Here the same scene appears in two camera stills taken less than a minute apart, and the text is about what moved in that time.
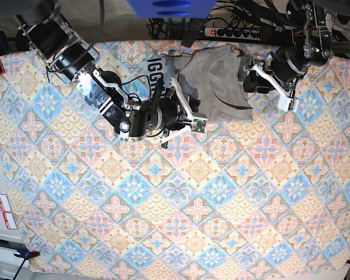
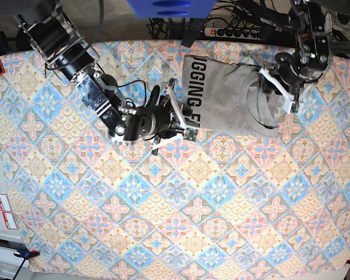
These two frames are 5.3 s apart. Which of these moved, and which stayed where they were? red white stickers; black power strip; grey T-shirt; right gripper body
Moved: grey T-shirt; right gripper body
Stayed: black power strip; red white stickers
